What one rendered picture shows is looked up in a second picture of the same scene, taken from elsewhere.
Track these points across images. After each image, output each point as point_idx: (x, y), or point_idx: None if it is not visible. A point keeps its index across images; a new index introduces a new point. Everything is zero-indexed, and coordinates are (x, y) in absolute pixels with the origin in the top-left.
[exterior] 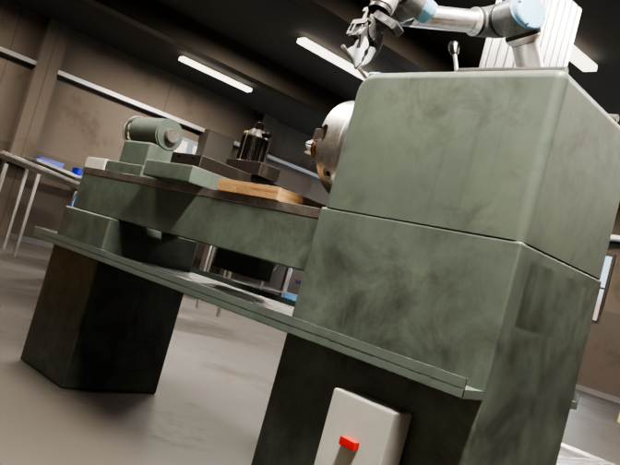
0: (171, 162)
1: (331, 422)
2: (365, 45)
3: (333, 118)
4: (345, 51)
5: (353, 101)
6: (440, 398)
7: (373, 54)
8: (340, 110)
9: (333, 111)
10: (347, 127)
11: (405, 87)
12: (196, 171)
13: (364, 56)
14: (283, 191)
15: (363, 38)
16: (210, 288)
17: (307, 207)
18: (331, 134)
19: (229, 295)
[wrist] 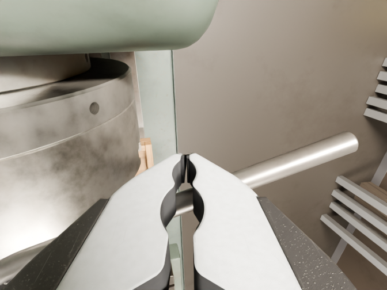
0: (181, 283)
1: None
2: (222, 239)
3: (132, 153)
4: (314, 142)
5: (41, 229)
6: None
7: (88, 240)
8: (116, 167)
9: (122, 183)
10: (131, 87)
11: None
12: (174, 254)
13: (172, 193)
14: (141, 144)
15: (297, 273)
16: (175, 108)
17: (138, 86)
18: (137, 121)
19: (174, 84)
